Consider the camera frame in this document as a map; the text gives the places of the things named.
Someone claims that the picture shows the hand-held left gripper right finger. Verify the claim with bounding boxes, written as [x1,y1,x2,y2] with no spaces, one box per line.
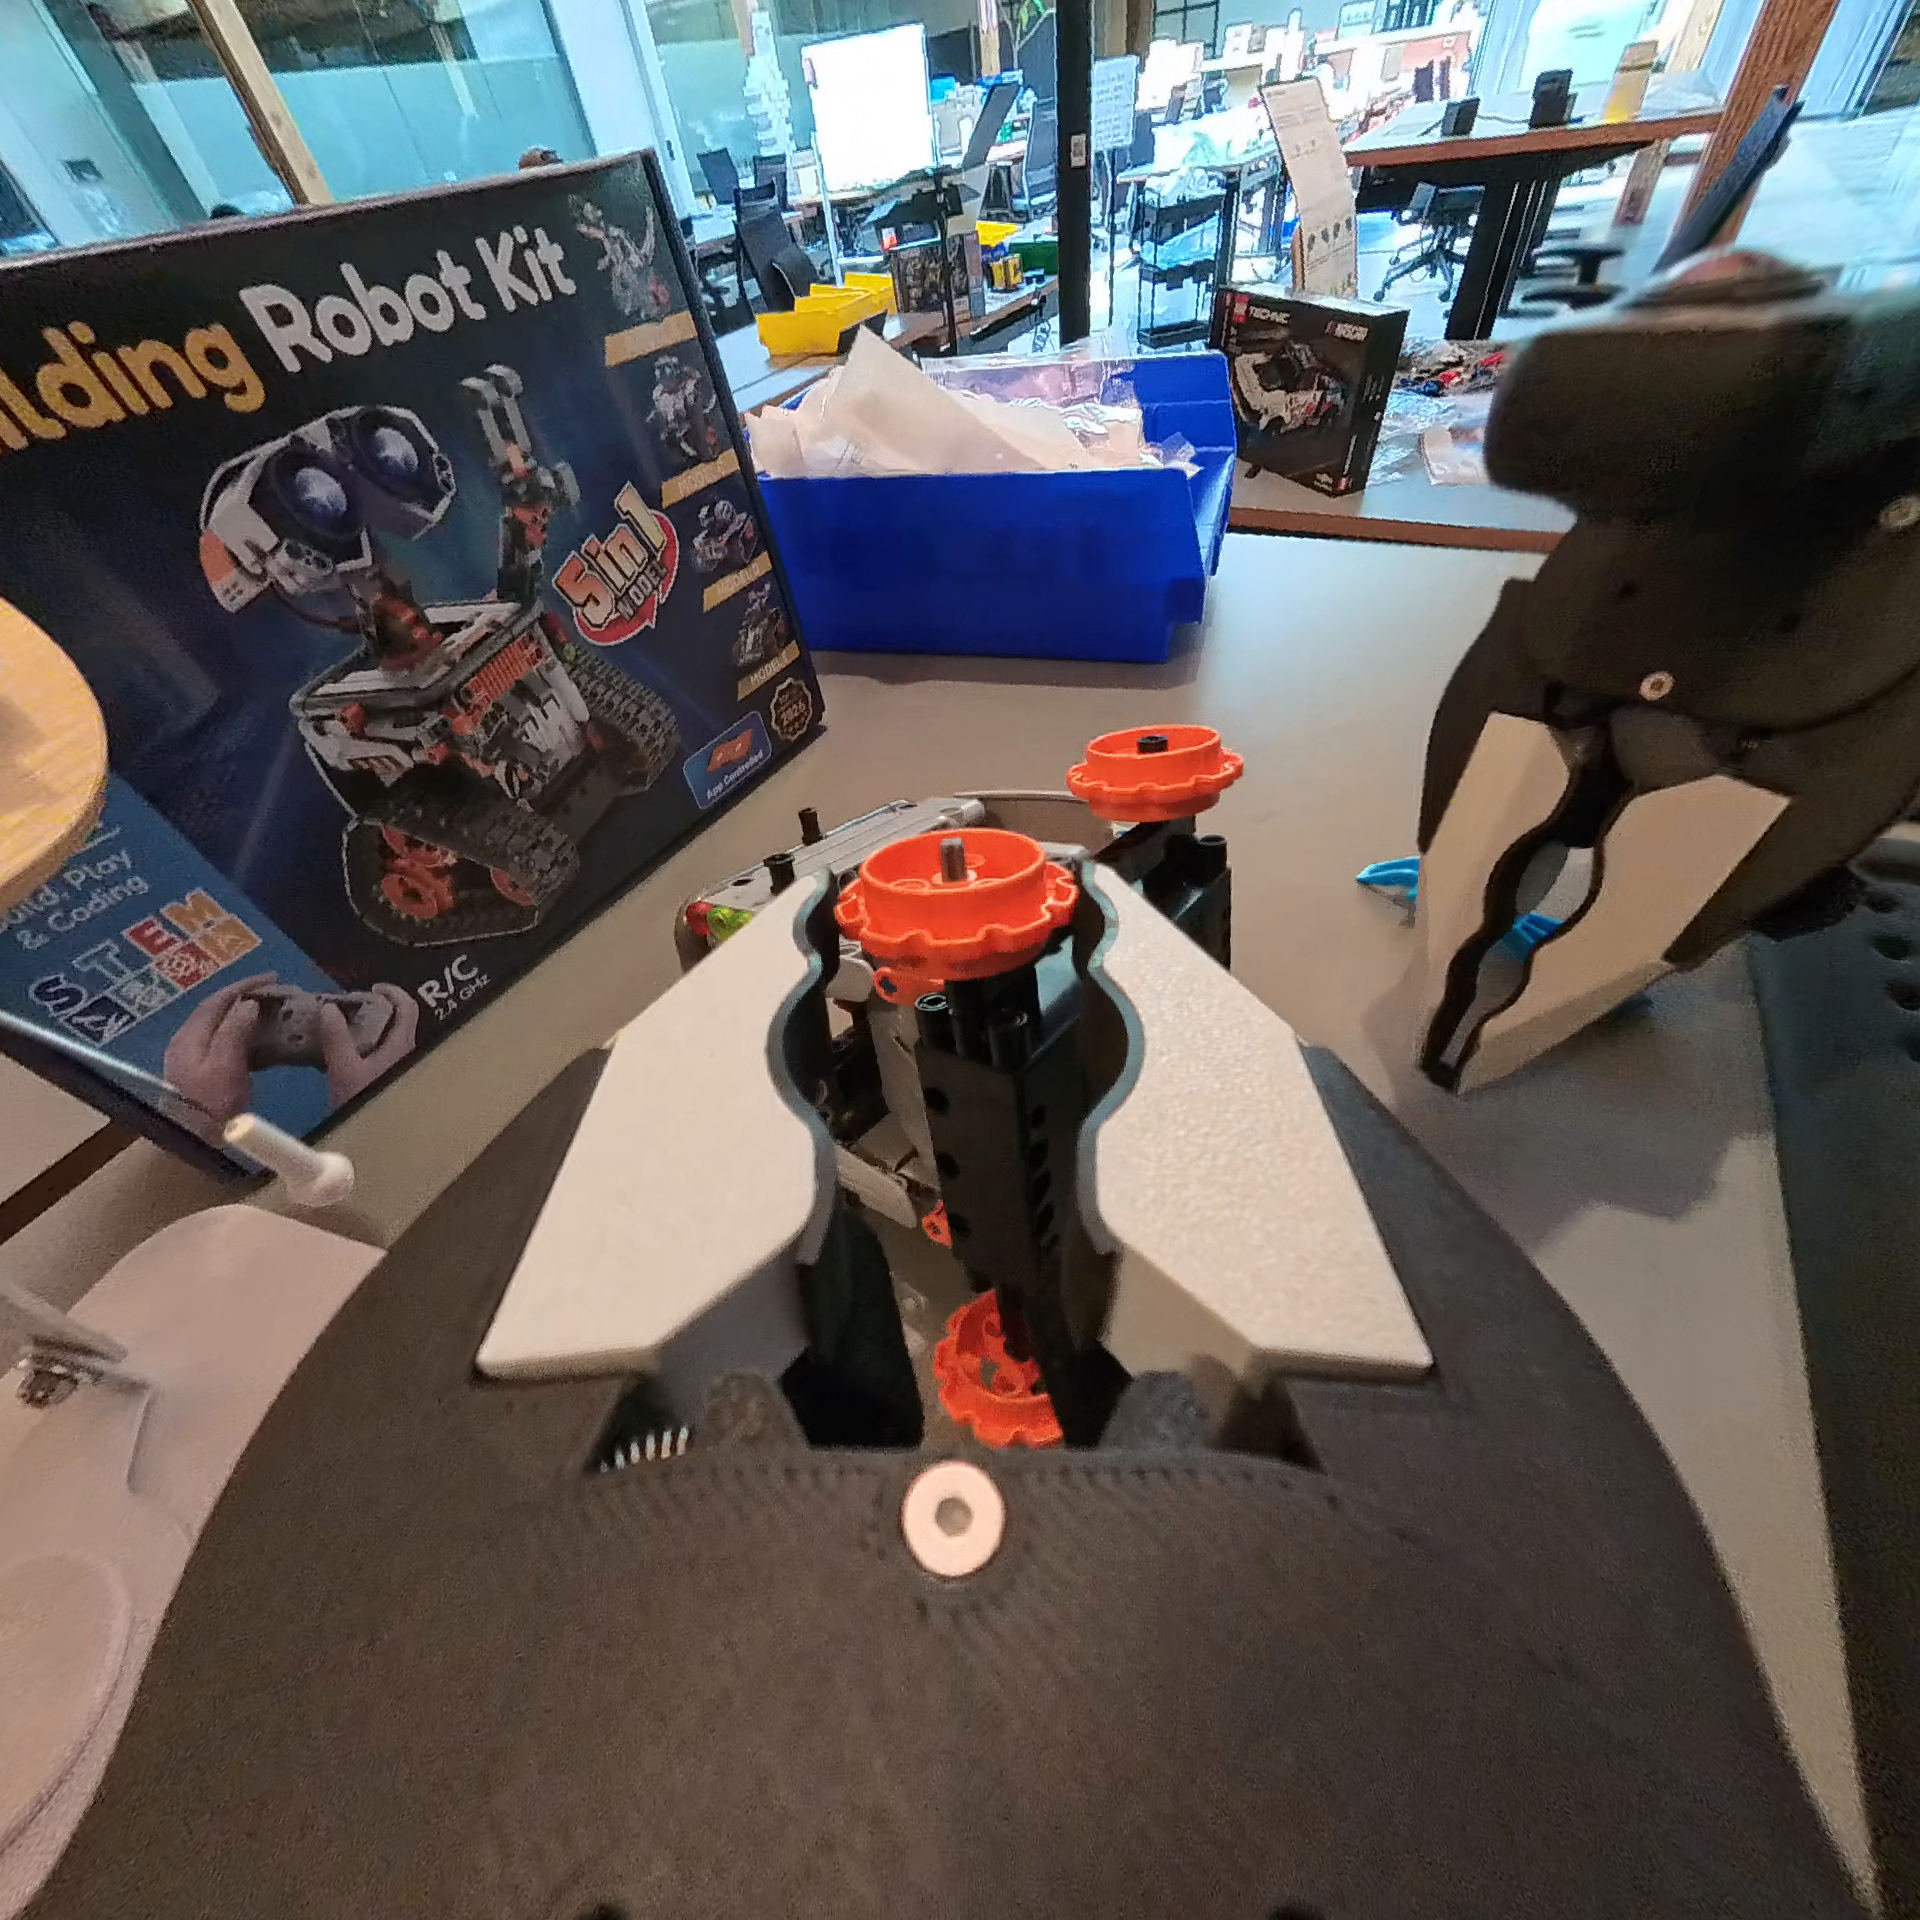
[1071,861,1437,1445]

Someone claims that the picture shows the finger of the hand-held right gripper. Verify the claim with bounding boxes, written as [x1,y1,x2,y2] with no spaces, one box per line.
[1447,772,1796,1096]
[1414,710,1604,1095]

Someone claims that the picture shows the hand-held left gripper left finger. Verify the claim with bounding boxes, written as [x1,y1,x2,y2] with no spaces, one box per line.
[475,871,921,1449]

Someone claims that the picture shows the toy robot model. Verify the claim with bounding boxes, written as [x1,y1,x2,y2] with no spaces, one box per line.
[673,724,1248,1450]

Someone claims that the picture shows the blue plastic separator tool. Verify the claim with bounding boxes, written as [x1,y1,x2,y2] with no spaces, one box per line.
[1358,854,1566,961]

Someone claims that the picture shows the black car kit box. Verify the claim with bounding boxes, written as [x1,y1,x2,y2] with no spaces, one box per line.
[1206,285,1413,497]

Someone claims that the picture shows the dark perforated panel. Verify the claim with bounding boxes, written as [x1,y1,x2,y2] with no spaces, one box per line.
[1745,861,1920,1900]

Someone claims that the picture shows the wooden high table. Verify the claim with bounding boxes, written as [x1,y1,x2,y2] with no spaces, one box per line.
[1342,104,1728,344]

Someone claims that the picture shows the blue plastic bin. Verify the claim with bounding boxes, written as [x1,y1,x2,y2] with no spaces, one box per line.
[748,351,1241,664]

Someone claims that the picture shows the white standing sign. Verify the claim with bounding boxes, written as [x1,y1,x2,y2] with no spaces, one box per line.
[1260,76,1361,294]

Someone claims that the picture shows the clear plastic bags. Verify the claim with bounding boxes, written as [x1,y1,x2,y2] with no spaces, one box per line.
[744,321,1204,479]

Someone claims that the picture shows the robot kit box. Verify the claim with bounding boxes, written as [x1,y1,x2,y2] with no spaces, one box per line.
[0,151,829,1190]

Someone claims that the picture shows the yellow plastic bin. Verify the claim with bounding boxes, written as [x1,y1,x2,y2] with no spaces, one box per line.
[753,273,902,361]

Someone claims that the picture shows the whiteboard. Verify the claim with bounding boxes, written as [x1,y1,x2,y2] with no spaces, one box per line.
[800,23,937,191]

